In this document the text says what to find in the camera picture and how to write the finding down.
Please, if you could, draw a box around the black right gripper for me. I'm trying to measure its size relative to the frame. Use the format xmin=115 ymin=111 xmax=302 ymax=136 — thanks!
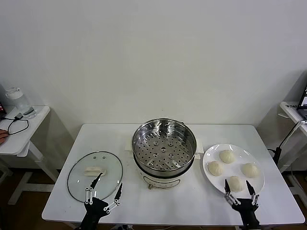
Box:
xmin=224 ymin=179 xmax=261 ymax=230

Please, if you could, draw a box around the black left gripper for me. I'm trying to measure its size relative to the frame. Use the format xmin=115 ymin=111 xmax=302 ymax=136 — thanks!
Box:
xmin=80 ymin=172 xmax=123 ymax=230

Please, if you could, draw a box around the white steamed baozi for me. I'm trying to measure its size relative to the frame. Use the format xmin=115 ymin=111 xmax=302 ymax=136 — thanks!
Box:
xmin=218 ymin=149 xmax=236 ymax=165
xmin=240 ymin=162 xmax=261 ymax=178
xmin=207 ymin=161 xmax=225 ymax=177
xmin=226 ymin=175 xmax=247 ymax=192

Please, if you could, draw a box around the glass lid with white handle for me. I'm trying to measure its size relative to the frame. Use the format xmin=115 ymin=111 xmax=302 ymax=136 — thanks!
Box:
xmin=67 ymin=150 xmax=124 ymax=201

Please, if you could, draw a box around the stainless steel steamer basket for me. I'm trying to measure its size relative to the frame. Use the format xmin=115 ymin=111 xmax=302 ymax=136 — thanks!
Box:
xmin=131 ymin=118 xmax=197 ymax=177

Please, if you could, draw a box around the bare human hand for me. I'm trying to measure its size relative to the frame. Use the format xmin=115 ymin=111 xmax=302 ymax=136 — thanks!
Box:
xmin=0 ymin=128 xmax=9 ymax=144

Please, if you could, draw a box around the white round plate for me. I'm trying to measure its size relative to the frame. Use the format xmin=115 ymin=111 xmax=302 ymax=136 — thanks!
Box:
xmin=202 ymin=143 xmax=266 ymax=199

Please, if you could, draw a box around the white electric cooker base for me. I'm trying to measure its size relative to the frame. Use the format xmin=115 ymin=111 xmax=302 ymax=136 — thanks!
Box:
xmin=124 ymin=138 xmax=204 ymax=191

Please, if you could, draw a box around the white side table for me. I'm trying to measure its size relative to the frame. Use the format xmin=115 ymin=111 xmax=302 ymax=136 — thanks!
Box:
xmin=278 ymin=100 xmax=307 ymax=202
xmin=0 ymin=105 xmax=59 ymax=206

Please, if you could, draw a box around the clear water bottle white cap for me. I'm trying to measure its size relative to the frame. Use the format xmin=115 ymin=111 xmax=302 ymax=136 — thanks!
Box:
xmin=5 ymin=86 xmax=36 ymax=120

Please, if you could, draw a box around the black cable with plug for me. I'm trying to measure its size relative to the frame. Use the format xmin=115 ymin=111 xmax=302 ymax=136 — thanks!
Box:
xmin=267 ymin=123 xmax=300 ymax=166

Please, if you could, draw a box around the white cable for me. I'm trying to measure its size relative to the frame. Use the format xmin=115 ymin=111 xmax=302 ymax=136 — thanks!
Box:
xmin=294 ymin=119 xmax=307 ymax=132

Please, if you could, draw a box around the black looped cable with adapter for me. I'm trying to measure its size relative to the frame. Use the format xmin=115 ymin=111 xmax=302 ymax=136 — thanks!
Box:
xmin=7 ymin=114 xmax=30 ymax=135

